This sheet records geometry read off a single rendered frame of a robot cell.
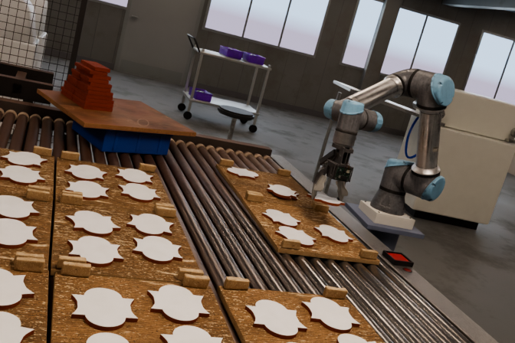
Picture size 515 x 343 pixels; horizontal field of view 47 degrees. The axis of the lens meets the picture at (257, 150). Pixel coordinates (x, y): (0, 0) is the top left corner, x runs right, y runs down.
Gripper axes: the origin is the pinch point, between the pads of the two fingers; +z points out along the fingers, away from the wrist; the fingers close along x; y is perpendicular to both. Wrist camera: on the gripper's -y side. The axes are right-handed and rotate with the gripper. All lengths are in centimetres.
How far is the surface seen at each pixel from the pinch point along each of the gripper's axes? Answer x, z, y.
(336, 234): 0.7, 8.6, 12.6
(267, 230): -24.7, 9.7, 15.3
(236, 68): 218, -21, -917
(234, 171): -21.1, 4.4, -43.7
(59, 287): -86, 13, 63
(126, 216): -69, 10, 19
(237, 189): -24.7, 6.9, -22.8
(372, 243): 17.6, 11.4, 8.2
